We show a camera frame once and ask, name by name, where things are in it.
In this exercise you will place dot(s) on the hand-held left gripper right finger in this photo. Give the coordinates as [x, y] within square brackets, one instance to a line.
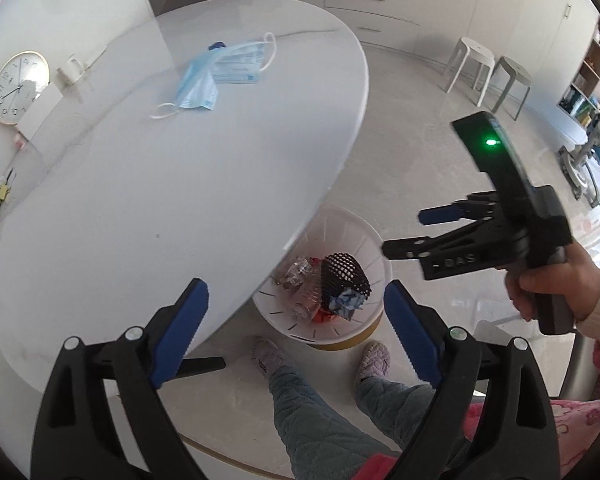
[410, 335]

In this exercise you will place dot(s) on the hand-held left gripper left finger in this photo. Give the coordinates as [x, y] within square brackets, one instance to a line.
[180, 330]

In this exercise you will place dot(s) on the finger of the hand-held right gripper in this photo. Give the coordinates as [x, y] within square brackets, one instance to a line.
[410, 248]
[435, 216]

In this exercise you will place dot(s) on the white slotted waste bin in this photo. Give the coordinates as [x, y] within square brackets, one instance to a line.
[350, 230]

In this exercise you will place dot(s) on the blue and white wrapper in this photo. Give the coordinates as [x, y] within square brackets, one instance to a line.
[347, 305]

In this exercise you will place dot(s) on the black plastic mesh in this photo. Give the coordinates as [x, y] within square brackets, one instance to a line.
[342, 270]

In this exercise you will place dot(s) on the clear plastic wrapper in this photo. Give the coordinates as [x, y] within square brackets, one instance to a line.
[300, 270]

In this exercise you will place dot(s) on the person's right hand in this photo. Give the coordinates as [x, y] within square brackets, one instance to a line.
[580, 280]

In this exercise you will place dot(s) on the purple knit slipper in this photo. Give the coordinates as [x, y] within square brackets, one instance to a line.
[374, 360]
[267, 357]

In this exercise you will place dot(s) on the person's right leg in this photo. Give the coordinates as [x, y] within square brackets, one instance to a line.
[405, 410]

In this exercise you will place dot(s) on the person's leg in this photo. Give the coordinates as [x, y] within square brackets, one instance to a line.
[405, 410]
[320, 425]

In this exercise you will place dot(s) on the person's left leg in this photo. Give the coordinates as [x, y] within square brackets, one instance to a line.
[320, 425]

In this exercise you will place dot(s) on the open wooden shelf unit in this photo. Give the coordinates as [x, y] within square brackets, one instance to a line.
[582, 90]

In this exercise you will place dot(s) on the grey plastic stool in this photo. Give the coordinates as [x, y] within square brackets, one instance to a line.
[512, 72]

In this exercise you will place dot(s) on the white plastic stool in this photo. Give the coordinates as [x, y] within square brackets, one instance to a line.
[472, 55]

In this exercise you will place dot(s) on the tall white cupboards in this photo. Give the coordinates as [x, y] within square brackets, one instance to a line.
[525, 10]

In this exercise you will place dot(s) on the small yellow clip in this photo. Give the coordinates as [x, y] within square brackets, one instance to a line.
[1, 193]

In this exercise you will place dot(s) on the blue face mask with print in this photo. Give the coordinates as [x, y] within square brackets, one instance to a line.
[240, 62]

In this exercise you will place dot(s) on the white box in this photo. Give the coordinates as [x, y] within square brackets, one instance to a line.
[40, 110]

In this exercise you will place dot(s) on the grey metal post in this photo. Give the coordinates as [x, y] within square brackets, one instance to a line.
[577, 365]

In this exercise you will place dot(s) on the round wall clock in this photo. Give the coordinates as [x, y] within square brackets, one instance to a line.
[17, 87]

